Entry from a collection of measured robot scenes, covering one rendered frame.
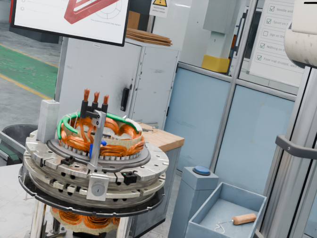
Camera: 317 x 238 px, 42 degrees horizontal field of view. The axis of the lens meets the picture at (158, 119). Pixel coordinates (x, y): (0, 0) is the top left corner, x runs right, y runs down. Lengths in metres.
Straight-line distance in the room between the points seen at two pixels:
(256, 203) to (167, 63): 2.52
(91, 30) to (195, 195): 1.11
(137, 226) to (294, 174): 0.46
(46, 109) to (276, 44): 2.41
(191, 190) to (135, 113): 2.22
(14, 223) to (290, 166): 0.75
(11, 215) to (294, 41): 0.90
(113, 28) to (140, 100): 1.36
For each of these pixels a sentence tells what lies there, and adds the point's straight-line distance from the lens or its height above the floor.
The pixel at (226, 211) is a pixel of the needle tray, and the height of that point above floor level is 1.02.
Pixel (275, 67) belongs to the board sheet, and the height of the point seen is 1.23.
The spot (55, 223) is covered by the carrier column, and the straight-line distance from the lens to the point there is 1.13.
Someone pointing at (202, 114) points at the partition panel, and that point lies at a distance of 3.48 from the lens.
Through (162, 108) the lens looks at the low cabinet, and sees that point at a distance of 3.49.
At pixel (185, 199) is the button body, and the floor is 0.96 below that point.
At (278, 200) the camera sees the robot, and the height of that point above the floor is 1.03.
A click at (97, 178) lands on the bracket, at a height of 1.09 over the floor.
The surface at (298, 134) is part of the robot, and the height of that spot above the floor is 1.20.
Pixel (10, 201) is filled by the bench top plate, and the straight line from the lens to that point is 1.35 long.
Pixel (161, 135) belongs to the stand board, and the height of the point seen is 1.07.
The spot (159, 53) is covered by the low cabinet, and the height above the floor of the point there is 1.13.
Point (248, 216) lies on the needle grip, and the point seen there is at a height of 1.04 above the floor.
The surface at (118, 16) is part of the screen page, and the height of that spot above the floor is 1.37.
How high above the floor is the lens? 1.40
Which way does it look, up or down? 14 degrees down
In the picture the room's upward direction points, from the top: 12 degrees clockwise
